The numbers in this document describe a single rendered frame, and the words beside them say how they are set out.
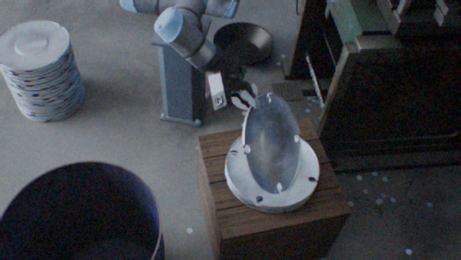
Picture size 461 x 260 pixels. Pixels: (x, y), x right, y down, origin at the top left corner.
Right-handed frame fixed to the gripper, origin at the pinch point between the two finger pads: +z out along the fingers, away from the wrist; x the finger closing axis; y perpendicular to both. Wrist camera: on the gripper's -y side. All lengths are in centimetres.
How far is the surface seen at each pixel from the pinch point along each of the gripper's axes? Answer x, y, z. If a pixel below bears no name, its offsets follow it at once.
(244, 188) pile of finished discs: 15.1, -12.1, 16.7
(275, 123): 0.5, 2.1, 9.6
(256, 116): 0.6, -0.9, 1.8
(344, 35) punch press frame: -12, 48, 24
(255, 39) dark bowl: 48, 97, 36
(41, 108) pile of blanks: 99, 25, -26
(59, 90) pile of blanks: 88, 30, -25
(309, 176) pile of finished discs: 1.9, -3.6, 29.9
